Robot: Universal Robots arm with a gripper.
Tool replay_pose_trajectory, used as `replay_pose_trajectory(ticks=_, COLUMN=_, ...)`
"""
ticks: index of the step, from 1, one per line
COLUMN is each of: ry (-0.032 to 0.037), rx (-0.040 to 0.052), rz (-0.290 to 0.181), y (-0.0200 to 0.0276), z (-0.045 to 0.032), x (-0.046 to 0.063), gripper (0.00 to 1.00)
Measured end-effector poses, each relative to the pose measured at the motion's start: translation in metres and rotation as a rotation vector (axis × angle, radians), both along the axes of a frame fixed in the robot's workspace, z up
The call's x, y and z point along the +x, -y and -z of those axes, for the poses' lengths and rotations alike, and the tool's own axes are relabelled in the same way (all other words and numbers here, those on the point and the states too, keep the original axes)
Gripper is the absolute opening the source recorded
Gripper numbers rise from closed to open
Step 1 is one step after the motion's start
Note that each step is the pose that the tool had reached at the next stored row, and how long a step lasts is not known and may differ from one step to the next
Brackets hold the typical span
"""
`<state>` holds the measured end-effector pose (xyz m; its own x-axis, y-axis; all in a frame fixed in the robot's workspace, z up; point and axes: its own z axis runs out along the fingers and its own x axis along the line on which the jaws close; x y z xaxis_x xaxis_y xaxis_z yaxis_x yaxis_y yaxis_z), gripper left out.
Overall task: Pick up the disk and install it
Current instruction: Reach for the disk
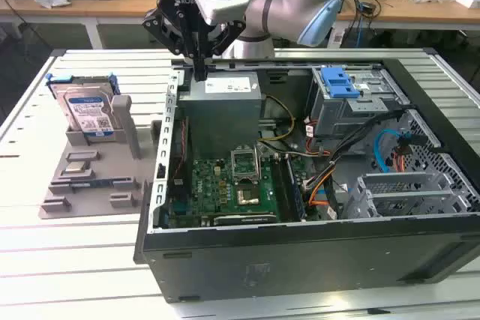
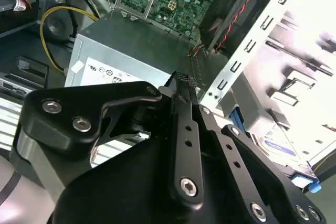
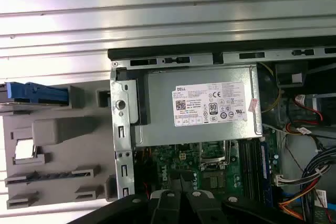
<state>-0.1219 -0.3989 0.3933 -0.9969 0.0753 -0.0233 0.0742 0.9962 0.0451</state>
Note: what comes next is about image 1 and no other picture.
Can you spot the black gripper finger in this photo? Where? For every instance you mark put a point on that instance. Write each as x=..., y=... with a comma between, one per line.
x=161, y=29
x=225, y=37

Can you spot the hard disk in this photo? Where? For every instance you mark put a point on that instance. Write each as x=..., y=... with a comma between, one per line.
x=88, y=110

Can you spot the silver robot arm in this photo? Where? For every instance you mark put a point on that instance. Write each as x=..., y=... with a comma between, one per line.
x=285, y=1

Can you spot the metal disk bay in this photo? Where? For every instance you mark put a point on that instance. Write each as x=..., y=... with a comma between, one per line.
x=405, y=189

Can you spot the wooden desk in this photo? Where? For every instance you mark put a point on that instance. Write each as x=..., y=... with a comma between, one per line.
x=93, y=7
x=412, y=12

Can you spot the grey power supply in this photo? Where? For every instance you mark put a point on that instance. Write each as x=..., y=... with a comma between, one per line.
x=221, y=121

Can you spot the grey metal drive cage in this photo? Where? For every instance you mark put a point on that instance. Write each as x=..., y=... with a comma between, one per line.
x=345, y=117

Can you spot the green motherboard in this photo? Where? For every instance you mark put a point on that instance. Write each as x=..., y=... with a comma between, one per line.
x=213, y=189

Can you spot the CPU socket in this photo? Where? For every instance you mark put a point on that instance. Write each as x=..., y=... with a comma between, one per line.
x=247, y=195

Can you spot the black RAM slot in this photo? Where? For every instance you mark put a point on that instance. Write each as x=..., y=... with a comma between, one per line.
x=279, y=189

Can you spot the silver CPU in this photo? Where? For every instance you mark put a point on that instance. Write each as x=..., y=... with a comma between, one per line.
x=76, y=166

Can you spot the installed RAM stick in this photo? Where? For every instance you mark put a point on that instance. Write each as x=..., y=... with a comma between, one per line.
x=295, y=189

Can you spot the blue RAM stick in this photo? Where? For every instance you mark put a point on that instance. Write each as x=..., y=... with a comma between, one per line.
x=93, y=183

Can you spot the grey parts rack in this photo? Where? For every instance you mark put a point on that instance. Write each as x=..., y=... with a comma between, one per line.
x=101, y=200

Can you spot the black graphics card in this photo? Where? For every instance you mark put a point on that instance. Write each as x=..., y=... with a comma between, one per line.
x=243, y=219

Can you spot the black PC case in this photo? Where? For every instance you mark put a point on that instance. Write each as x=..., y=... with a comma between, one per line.
x=300, y=260

